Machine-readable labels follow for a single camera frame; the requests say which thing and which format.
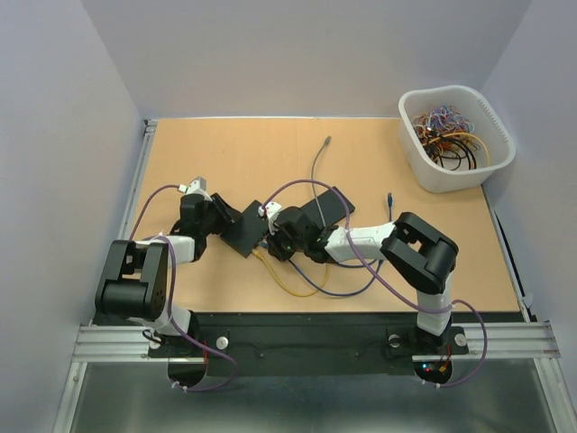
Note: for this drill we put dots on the aluminium frame rail left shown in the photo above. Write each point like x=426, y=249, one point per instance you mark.
x=148, y=131

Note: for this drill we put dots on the white plastic bin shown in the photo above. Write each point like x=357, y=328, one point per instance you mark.
x=497, y=148

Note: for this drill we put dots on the black network switch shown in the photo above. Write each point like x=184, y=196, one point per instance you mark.
x=331, y=206
x=245, y=234

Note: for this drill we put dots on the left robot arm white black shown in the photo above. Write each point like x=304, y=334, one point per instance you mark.
x=134, y=281

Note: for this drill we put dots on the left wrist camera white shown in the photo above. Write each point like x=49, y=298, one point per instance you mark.
x=196, y=186

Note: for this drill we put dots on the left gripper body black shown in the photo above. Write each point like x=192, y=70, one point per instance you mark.
x=217, y=217

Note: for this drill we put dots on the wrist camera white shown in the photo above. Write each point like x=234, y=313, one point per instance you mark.
x=270, y=212
x=196, y=186

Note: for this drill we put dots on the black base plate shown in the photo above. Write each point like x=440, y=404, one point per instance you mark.
x=253, y=345

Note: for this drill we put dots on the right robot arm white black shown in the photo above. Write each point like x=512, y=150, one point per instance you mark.
x=423, y=256

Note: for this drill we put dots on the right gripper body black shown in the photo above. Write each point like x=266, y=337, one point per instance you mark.
x=283, y=246

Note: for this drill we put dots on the aluminium frame rail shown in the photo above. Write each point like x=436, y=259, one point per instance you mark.
x=148, y=131
x=107, y=344

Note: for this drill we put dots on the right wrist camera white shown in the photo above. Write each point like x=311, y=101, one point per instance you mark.
x=270, y=212

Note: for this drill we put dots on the aluminium frame rail front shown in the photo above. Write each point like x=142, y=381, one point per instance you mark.
x=107, y=344

